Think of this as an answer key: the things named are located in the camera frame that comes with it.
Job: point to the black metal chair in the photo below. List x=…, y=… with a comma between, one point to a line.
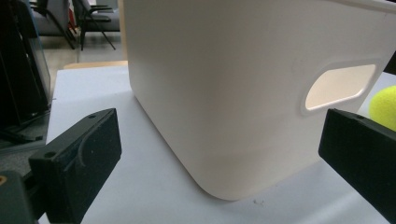
x=93, y=18

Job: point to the grey sofa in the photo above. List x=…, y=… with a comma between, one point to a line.
x=51, y=17

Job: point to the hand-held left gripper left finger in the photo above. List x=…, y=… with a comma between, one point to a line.
x=77, y=161

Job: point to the yellow-green tennis ball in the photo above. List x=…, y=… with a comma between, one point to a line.
x=385, y=107

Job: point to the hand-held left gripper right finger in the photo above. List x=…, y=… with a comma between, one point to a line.
x=361, y=146

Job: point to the black monitor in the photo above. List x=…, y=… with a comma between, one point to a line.
x=21, y=68

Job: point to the white plastic storage bin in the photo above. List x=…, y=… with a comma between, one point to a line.
x=218, y=93

